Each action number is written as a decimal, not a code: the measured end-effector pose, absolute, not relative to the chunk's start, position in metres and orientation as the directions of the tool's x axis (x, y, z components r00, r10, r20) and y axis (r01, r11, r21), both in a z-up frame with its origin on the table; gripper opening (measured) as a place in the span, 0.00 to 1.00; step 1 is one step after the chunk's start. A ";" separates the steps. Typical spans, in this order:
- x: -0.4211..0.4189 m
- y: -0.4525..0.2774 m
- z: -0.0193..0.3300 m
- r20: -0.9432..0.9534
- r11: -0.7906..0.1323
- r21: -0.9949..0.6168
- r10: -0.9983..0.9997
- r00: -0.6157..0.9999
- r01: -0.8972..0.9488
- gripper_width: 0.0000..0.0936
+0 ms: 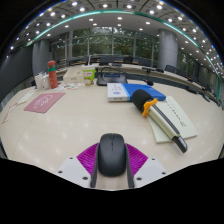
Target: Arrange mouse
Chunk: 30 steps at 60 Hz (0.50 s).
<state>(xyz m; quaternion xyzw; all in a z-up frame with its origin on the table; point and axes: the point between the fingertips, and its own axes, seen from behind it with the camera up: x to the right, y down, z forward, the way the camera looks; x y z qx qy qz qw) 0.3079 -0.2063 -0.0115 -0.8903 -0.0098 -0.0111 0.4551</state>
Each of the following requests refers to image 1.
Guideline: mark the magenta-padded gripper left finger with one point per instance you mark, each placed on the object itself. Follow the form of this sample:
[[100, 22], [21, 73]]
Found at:
[[68, 168]]

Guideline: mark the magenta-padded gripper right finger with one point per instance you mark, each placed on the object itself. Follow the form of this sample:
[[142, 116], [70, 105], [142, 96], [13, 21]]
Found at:
[[151, 168]]

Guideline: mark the black computer mouse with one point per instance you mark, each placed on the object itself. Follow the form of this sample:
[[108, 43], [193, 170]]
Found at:
[[111, 155]]

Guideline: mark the pink mouse pad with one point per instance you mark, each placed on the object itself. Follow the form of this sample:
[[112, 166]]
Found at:
[[43, 101]]

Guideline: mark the cream booklet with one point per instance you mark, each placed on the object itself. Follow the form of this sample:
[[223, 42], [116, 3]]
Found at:
[[181, 125]]

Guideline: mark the blue and white book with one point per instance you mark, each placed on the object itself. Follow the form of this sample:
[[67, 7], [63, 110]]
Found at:
[[133, 91]]

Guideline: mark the red and white pamphlet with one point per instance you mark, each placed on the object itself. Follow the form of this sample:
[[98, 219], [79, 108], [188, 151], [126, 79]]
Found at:
[[8, 113]]

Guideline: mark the white printed leaflet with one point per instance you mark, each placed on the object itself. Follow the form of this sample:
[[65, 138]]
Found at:
[[26, 96]]

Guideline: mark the white lidded mug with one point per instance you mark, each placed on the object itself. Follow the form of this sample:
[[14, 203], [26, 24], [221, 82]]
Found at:
[[45, 81]]

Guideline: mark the stack of white paper cups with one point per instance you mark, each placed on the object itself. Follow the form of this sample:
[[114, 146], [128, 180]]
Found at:
[[37, 82]]

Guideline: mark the red bottle with green band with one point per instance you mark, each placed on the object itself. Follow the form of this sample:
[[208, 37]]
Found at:
[[52, 76]]

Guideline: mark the green printed cup with straw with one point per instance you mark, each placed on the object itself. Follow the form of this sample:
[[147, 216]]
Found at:
[[88, 76]]

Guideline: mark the black desk microphone console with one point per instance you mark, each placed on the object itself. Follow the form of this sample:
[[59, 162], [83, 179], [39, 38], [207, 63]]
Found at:
[[111, 79]]

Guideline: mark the dark office chairs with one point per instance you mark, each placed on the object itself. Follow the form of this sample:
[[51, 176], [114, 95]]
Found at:
[[170, 69]]

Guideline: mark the long curved conference desk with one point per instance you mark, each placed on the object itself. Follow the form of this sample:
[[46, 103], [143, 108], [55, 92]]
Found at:
[[133, 68]]

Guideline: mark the ceiling lights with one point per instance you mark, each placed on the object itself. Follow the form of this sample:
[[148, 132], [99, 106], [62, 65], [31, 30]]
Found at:
[[105, 5]]

